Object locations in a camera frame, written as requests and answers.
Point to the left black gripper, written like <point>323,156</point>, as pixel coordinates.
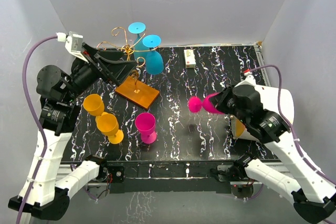
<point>116,68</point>

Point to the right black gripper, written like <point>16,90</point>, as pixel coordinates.
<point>219,99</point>

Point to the pink wine glass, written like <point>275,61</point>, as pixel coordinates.
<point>146,125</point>
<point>195,105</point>

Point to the blue wine glass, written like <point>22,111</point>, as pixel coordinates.
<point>140,49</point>
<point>153,59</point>

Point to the blue wine glass front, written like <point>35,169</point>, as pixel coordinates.
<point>153,59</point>

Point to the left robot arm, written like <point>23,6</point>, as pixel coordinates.
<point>43,195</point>

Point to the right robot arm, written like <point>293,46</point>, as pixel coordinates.
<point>312,196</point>

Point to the orange wine glass rear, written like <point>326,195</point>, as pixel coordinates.
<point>94,105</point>

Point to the orange wine glass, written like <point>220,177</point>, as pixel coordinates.
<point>108,125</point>
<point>94,105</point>

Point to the orange wine glass front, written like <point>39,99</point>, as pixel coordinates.
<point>108,125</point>

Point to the small white box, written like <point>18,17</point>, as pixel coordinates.
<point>189,58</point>

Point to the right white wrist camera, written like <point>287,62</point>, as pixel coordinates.
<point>249,78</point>

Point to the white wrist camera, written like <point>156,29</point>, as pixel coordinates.
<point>73,44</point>
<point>249,78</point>

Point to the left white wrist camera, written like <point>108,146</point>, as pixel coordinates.
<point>73,44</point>

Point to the black front mounting rail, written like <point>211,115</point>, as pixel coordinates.
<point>167,176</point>

